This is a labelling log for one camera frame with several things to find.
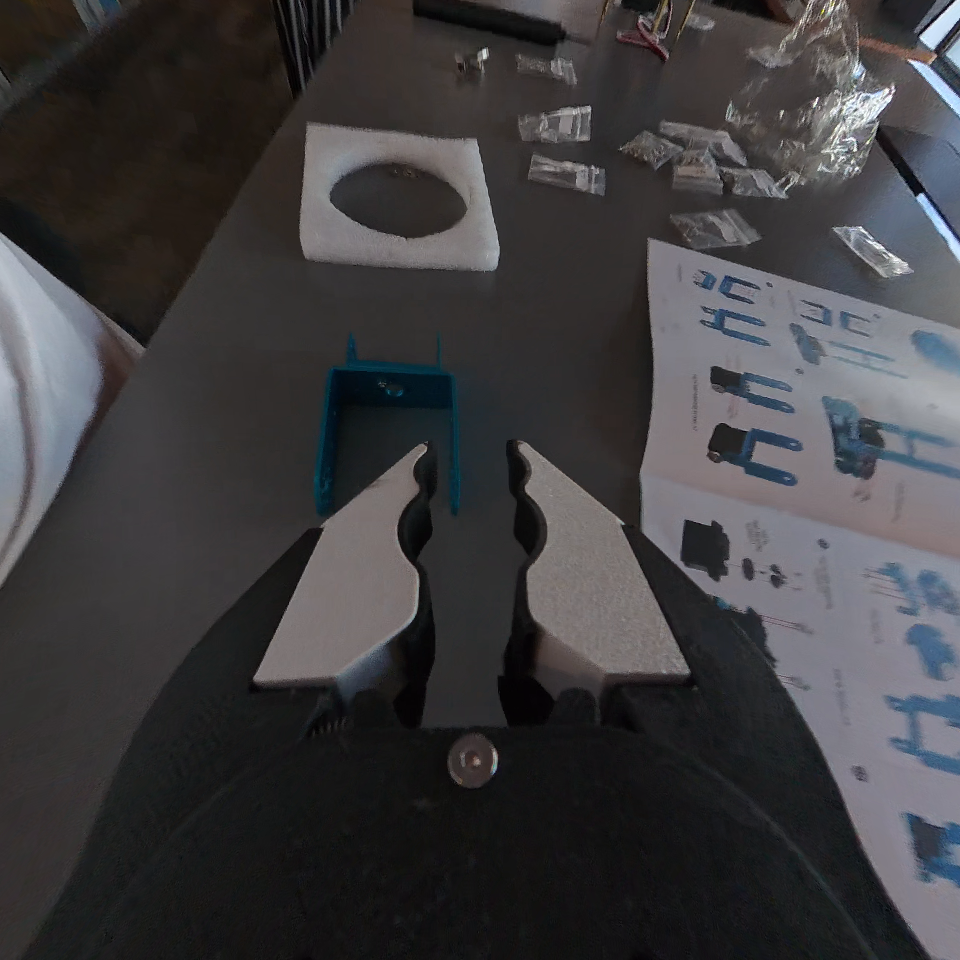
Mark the large blue metal U bracket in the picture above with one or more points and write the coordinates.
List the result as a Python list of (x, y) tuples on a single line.
[(352, 390)]

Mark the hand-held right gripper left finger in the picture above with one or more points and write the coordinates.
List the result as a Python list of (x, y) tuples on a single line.
[(345, 600)]

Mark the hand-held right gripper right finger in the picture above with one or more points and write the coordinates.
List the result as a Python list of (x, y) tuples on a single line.
[(600, 600)]

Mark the blue robot arm base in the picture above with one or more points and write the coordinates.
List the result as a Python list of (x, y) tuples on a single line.
[(664, 15)]

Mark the dark grey desk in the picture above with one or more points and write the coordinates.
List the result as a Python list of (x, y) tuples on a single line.
[(570, 337)]

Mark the printed instruction manual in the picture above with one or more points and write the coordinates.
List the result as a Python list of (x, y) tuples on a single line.
[(750, 450)]

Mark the group of small screw bags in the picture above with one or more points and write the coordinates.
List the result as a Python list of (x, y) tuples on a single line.
[(566, 176)]

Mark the black screwdriver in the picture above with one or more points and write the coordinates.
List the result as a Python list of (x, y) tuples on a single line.
[(487, 19)]

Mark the small blue metal U bracket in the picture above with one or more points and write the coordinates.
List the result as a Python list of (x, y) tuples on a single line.
[(352, 356)]

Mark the crumpled clear plastic wrap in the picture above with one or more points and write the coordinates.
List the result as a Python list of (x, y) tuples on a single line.
[(810, 97)]

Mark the white foam square with hole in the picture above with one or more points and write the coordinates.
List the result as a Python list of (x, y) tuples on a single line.
[(322, 217)]

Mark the small silver metal part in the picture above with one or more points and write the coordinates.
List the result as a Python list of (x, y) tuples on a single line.
[(472, 61)]

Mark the black striped panel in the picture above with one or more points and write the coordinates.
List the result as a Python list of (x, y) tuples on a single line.
[(307, 45)]

